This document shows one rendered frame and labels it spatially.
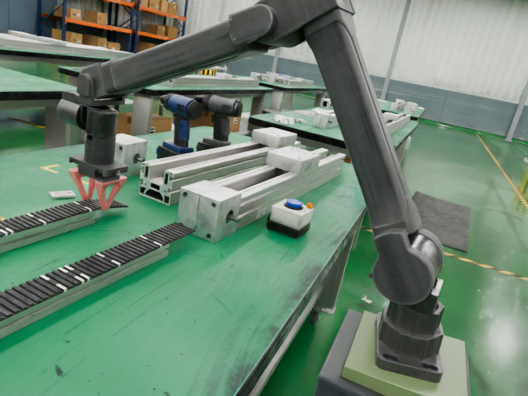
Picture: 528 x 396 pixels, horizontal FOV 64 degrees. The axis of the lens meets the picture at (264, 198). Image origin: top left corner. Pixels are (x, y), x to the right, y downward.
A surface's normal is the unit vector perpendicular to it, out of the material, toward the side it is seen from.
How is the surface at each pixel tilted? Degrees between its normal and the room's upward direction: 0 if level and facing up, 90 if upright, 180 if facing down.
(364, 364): 4
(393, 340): 93
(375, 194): 91
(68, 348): 0
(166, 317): 0
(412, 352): 91
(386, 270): 92
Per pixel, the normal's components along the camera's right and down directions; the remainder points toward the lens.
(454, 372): 0.11, -0.94
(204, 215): -0.45, 0.21
